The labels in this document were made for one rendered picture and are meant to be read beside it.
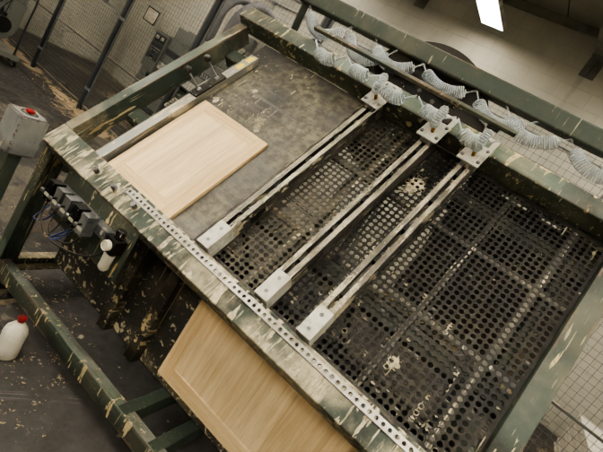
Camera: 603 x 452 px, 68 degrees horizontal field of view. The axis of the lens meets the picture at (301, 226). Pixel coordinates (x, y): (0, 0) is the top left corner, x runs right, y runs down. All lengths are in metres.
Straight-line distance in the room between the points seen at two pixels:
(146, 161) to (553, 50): 5.68
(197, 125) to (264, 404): 1.27
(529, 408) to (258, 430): 0.97
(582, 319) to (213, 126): 1.68
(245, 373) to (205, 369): 0.20
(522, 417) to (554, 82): 5.49
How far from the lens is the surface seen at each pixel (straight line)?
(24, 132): 2.17
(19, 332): 2.24
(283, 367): 1.50
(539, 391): 1.65
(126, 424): 2.03
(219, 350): 1.94
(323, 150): 1.95
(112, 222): 1.95
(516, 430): 1.59
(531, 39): 6.93
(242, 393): 1.91
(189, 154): 2.07
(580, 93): 6.63
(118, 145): 2.17
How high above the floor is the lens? 1.52
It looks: 12 degrees down
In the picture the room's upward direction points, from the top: 33 degrees clockwise
